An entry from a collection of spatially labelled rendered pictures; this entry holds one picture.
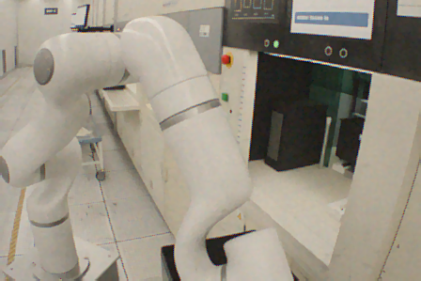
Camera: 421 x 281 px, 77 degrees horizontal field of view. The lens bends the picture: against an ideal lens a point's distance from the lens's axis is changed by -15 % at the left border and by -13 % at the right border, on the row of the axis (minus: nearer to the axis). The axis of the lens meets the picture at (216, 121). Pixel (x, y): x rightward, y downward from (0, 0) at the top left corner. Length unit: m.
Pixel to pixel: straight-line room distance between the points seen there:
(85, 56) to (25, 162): 0.35
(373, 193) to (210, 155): 0.40
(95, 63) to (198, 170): 0.24
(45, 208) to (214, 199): 0.58
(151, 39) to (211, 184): 0.20
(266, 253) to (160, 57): 0.30
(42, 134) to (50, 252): 0.39
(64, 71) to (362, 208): 0.63
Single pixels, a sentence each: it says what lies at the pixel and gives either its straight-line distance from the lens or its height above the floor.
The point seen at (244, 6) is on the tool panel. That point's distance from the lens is 1.14.
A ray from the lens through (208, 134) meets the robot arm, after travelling 0.38.
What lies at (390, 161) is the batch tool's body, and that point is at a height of 1.24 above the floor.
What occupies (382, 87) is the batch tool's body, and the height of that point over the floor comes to 1.38.
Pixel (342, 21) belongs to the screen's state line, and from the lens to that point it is 0.78.
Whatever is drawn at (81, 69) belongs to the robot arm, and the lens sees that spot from 0.49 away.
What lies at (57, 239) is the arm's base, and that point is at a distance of 0.93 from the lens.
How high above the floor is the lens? 1.45
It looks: 16 degrees down
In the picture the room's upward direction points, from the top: 4 degrees clockwise
